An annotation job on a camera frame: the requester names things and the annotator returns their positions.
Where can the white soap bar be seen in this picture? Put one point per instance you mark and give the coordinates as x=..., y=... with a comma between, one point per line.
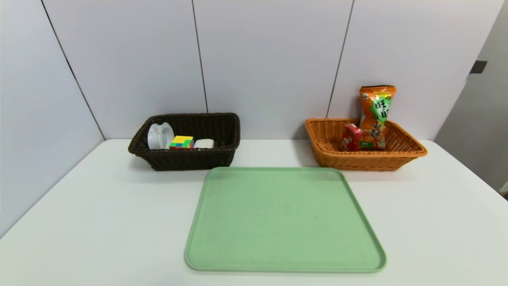
x=204, y=143

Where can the multicoloured puzzle cube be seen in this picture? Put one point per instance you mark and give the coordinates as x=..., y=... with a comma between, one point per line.
x=181, y=142

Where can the white tape roll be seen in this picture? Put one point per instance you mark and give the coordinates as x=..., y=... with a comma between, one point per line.
x=159, y=136

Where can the small red snack pack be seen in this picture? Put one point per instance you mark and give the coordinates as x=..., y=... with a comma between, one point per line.
x=351, y=138

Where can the orange snack bag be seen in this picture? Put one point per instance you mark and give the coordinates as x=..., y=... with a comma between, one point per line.
x=377, y=111

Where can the dark brown wicker basket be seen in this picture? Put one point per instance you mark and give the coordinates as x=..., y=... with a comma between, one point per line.
x=214, y=155

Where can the orange wicker basket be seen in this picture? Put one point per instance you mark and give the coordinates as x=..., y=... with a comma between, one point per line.
x=325, y=147

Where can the green plastic tray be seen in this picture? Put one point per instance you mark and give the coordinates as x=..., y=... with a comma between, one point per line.
x=285, y=222

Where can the dark wall plate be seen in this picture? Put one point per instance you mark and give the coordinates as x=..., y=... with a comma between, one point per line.
x=478, y=66

